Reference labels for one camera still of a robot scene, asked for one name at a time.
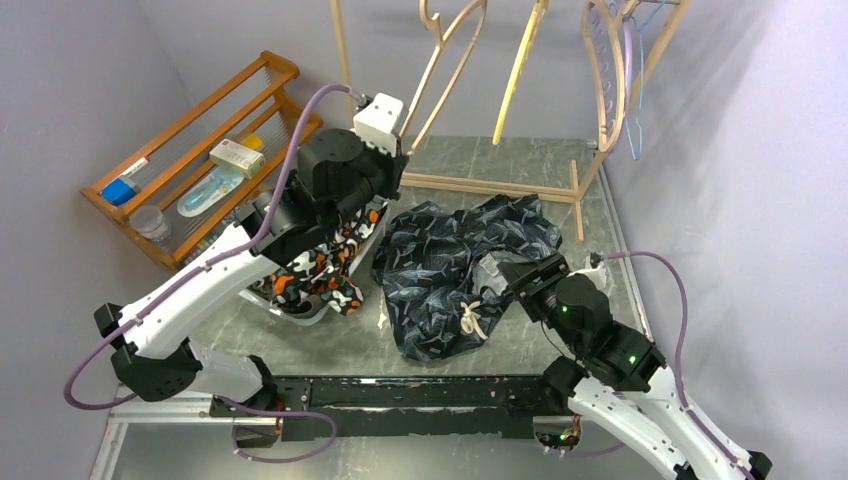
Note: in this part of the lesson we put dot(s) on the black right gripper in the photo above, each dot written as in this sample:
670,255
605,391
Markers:
550,268

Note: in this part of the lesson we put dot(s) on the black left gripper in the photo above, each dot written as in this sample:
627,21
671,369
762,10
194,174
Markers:
395,167

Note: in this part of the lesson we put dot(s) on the dark patterned shorts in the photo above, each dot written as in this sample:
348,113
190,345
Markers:
439,271

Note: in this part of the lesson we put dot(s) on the orange camo shorts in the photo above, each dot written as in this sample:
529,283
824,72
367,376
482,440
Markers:
324,265

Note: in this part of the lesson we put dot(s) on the light wooden hanger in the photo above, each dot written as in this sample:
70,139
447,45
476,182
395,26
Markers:
453,42

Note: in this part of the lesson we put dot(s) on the cream yellow hanger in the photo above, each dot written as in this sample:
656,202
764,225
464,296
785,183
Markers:
525,46

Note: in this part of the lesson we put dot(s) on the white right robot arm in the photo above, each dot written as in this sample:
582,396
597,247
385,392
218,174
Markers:
618,378

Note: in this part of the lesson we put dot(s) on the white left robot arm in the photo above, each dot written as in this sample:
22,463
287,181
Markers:
338,173

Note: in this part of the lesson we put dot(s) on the white plastic laundry basket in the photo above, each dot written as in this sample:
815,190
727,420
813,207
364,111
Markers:
318,305

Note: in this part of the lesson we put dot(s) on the white medicine box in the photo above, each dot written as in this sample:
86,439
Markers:
238,158

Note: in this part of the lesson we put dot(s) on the blue blister pack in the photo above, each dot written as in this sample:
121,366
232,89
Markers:
219,183

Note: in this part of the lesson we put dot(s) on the orange wooden shelf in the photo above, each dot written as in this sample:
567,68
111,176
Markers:
255,101

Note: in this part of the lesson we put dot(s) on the clear plastic cup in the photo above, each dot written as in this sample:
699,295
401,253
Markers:
150,222

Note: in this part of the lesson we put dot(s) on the blue box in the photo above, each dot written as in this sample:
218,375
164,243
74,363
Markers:
120,190

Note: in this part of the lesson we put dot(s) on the wooden clothes rack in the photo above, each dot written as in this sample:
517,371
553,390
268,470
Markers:
650,40

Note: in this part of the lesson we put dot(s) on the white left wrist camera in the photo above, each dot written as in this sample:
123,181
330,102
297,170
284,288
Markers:
378,124

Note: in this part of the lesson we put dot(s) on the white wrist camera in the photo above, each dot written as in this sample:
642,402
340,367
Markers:
378,124
595,269

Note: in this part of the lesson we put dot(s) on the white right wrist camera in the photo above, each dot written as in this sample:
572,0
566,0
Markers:
595,269

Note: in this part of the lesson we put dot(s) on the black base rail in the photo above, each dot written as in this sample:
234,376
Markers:
514,406

